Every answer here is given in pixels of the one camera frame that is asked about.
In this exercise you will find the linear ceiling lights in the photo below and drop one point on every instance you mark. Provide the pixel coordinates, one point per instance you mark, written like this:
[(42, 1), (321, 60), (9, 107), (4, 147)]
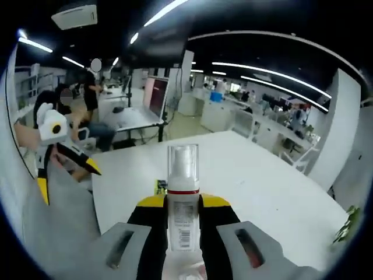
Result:
[(35, 44)]

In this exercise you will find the white office chair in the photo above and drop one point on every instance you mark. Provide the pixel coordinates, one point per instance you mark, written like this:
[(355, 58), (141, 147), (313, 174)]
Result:
[(243, 122), (303, 160)]

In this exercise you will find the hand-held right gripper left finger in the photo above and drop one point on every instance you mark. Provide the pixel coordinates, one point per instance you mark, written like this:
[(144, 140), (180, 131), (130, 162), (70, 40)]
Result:
[(151, 242)]

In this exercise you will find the silver green skincare pouch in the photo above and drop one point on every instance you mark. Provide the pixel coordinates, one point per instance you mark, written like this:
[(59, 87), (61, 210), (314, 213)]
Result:
[(161, 186)]

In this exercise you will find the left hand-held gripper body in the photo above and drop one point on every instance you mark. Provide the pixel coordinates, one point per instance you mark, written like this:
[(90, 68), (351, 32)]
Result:
[(54, 128)]

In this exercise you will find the ceiling air conditioner unit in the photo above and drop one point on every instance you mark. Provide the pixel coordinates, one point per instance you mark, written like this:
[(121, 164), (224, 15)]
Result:
[(74, 16)]

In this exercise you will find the person's left hand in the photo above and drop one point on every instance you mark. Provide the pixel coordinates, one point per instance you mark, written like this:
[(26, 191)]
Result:
[(27, 134)]

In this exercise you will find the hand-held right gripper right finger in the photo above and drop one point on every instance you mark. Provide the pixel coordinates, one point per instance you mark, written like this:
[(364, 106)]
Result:
[(215, 242)]

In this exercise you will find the white side desk black legs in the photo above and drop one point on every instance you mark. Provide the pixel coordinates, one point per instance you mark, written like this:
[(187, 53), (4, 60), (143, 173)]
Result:
[(131, 116)]

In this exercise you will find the monitor with pink screen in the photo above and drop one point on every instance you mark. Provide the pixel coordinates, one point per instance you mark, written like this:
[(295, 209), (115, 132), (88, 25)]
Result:
[(158, 97)]

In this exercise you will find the small white skincare bottle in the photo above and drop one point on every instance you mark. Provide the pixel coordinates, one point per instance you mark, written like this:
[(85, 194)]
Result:
[(183, 216)]

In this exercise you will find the row of white office desks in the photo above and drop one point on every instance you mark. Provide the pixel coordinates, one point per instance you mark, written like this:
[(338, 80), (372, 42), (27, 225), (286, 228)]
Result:
[(215, 116)]

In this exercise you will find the blue storage bin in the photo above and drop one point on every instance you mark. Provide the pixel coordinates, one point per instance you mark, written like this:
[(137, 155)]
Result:
[(216, 97)]

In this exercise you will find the potted green plant red wrap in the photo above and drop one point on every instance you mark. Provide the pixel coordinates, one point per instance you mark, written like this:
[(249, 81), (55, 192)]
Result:
[(348, 224)]

